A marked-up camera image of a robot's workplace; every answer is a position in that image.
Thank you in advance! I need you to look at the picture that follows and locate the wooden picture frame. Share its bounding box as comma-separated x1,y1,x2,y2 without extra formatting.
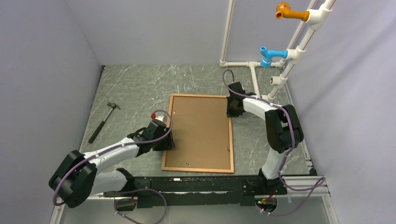
161,93,235,174

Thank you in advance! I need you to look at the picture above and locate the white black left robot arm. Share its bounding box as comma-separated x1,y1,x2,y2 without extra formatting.
49,119,175,208

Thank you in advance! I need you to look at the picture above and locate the blue pipe elbow fitting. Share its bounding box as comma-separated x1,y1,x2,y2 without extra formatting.
260,46,288,68

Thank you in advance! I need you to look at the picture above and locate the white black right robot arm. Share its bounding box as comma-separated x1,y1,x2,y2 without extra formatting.
226,82,304,194

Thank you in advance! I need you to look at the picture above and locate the orange pipe elbow fitting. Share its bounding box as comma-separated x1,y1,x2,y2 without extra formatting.
275,2,310,21

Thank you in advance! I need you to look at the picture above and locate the white PVC pipe rack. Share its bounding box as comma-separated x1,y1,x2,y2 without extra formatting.
219,0,336,102

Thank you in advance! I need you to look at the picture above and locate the black handled claw hammer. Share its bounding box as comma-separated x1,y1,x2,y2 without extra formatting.
88,102,120,144

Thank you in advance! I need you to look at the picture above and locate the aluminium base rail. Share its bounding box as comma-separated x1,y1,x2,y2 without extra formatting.
49,176,339,224

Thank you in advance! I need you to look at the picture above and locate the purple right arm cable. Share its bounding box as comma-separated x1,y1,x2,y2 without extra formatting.
222,69,326,217

